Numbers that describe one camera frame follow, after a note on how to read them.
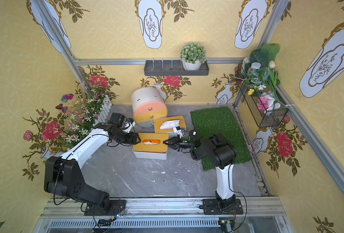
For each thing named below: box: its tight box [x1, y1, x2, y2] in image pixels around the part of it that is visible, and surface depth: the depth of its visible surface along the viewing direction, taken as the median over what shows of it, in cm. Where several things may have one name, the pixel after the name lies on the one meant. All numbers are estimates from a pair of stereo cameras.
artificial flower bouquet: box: [240, 43, 293, 111], surface depth 77 cm
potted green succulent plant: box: [179, 42, 207, 71], surface depth 76 cm
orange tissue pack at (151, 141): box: [142, 139, 161, 145], surface depth 91 cm
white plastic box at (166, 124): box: [154, 115, 187, 134], surface depth 97 cm
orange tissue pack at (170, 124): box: [160, 119, 181, 130], surface depth 94 cm
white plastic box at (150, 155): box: [132, 149, 169, 160], surface depth 89 cm
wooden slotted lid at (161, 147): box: [132, 133, 170, 153], surface depth 88 cm
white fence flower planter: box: [61, 89, 113, 149], surface depth 92 cm
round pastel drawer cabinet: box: [131, 86, 168, 128], surface depth 97 cm
